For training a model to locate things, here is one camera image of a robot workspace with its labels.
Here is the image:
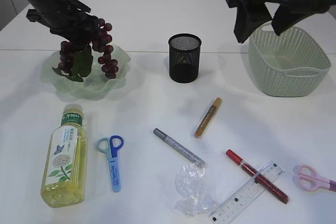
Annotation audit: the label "green plastic woven basket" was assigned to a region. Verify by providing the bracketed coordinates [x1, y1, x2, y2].
[248, 23, 331, 98]

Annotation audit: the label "silver glitter pen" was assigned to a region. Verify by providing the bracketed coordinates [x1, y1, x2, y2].
[153, 128, 205, 167]

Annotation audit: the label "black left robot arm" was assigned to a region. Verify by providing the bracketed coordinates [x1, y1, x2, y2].
[26, 0, 99, 45]

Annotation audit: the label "green wavy glass plate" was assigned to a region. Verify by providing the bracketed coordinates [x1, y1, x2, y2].
[40, 44, 131, 100]

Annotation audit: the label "purple grape bunch with leaf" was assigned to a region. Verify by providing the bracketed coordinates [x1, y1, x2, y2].
[52, 17, 119, 82]

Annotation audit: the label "pink safety scissors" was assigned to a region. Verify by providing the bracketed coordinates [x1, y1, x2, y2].
[293, 164, 335, 192]

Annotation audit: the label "black mesh pen holder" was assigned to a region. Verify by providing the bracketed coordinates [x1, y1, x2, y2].
[168, 33, 202, 83]

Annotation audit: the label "clear plastic ruler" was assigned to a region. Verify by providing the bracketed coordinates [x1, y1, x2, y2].
[209, 162, 286, 223]

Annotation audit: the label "clear plastic sheet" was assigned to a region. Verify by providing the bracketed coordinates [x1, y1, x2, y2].
[175, 164, 218, 216]

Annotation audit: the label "yellow tea bottle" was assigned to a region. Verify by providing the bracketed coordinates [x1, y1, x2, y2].
[40, 104, 88, 208]

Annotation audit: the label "blue safety scissors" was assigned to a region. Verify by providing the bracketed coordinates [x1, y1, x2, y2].
[96, 135, 124, 193]

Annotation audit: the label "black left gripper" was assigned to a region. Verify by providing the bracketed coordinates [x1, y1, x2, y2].
[26, 0, 99, 44]

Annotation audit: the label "red glitter pen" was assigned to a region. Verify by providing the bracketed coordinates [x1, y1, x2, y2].
[226, 149, 289, 204]

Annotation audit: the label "gold glitter pen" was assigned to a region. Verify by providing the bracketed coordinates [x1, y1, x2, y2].
[194, 97, 222, 138]

